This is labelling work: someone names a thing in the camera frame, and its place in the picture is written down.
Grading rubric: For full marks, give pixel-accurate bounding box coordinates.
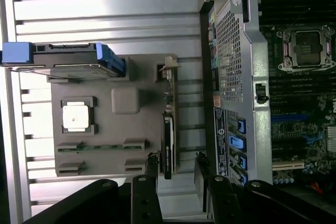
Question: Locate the metal CPU socket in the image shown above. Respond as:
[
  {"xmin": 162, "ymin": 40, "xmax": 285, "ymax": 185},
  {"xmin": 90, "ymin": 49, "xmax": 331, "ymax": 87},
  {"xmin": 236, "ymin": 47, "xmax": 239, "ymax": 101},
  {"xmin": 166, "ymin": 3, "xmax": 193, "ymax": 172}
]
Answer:
[{"xmin": 275, "ymin": 26, "xmax": 336, "ymax": 74}]

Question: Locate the white expansion slot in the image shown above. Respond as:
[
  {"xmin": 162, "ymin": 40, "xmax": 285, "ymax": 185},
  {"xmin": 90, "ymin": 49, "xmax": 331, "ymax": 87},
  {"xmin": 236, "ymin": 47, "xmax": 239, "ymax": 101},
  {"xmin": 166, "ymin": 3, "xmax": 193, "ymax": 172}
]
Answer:
[{"xmin": 272, "ymin": 161, "xmax": 305, "ymax": 171}]

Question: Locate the grey parts rack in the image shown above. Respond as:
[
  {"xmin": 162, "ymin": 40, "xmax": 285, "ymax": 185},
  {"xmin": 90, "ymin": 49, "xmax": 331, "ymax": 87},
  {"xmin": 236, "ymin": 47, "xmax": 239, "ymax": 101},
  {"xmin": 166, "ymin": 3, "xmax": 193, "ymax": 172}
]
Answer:
[{"xmin": 47, "ymin": 53, "xmax": 184, "ymax": 177}]

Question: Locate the silver CPU chip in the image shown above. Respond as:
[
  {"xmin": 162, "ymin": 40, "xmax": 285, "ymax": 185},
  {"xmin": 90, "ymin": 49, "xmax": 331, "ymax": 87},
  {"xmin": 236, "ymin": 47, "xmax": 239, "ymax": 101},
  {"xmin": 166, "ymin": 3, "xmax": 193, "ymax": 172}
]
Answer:
[{"xmin": 62, "ymin": 100, "xmax": 90, "ymax": 132}]

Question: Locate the silver finned heat sink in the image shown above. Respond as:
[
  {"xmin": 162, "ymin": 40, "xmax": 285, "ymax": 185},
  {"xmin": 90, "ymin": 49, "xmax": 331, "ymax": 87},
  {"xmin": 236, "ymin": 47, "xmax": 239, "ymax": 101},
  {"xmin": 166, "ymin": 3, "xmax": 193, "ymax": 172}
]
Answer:
[{"xmin": 327, "ymin": 126, "xmax": 336, "ymax": 156}]

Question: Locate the hard disk with blue carrier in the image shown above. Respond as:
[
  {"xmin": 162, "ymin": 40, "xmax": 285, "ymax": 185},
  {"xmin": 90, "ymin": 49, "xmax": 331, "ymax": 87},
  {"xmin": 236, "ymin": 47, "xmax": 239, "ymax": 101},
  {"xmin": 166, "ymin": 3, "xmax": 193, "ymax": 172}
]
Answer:
[{"xmin": 0, "ymin": 41, "xmax": 124, "ymax": 78}]

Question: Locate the coloured power wire bundle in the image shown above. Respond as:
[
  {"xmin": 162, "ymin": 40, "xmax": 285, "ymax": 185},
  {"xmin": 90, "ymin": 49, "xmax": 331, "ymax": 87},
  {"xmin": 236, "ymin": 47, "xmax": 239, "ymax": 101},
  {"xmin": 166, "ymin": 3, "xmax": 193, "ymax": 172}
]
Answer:
[{"xmin": 309, "ymin": 181, "xmax": 324, "ymax": 195}]

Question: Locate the blue expansion slot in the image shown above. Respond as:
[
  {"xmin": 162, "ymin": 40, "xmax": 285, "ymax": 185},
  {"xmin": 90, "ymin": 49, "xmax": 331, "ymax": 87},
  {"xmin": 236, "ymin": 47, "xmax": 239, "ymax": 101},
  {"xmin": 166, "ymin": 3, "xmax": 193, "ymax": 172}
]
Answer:
[{"xmin": 271, "ymin": 115, "xmax": 308, "ymax": 122}]

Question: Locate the green motherboard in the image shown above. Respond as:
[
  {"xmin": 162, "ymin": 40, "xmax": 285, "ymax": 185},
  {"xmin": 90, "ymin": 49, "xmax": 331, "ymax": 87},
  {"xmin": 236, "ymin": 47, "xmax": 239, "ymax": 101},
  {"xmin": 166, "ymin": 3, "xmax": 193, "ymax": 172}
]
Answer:
[{"xmin": 262, "ymin": 22, "xmax": 336, "ymax": 185}]

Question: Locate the dark grey open PC case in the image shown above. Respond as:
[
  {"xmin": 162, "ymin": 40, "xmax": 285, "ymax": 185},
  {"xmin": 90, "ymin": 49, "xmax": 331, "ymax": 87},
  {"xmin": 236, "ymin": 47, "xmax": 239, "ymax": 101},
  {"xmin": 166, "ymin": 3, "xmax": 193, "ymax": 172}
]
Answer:
[{"xmin": 198, "ymin": 0, "xmax": 336, "ymax": 224}]

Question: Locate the green RAM stick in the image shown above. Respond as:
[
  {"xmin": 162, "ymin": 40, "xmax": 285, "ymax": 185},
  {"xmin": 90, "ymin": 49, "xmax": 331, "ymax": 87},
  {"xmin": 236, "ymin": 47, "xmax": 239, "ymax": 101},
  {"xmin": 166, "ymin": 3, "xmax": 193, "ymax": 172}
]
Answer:
[{"xmin": 58, "ymin": 144, "xmax": 145, "ymax": 151}]

